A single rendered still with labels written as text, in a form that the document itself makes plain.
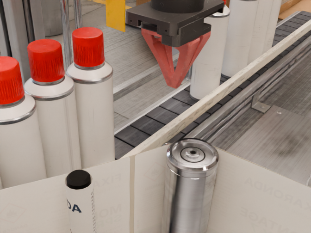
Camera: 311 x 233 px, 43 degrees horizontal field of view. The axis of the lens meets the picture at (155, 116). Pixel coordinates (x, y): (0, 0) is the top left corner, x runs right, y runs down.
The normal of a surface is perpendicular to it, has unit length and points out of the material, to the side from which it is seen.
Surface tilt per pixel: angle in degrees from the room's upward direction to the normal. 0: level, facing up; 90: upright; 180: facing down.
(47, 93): 45
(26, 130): 90
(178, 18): 2
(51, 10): 88
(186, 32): 89
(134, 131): 0
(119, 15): 90
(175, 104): 0
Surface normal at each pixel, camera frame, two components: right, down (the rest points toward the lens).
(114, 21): -0.61, 0.42
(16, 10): 0.79, 0.37
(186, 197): -0.20, 0.54
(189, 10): 0.35, 0.51
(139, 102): 0.04, -0.83
